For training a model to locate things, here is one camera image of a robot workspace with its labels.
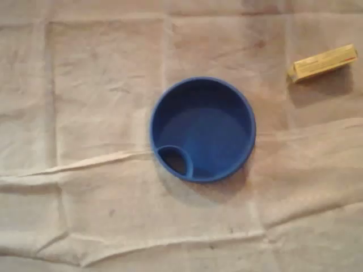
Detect yellow medicine box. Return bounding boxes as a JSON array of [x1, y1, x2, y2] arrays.
[[286, 43, 358, 84]]

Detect blue plastic bowl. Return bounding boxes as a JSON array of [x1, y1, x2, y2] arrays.
[[149, 75, 258, 184]]

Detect white creased cloth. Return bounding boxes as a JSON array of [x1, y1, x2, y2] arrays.
[[0, 0, 363, 272]]

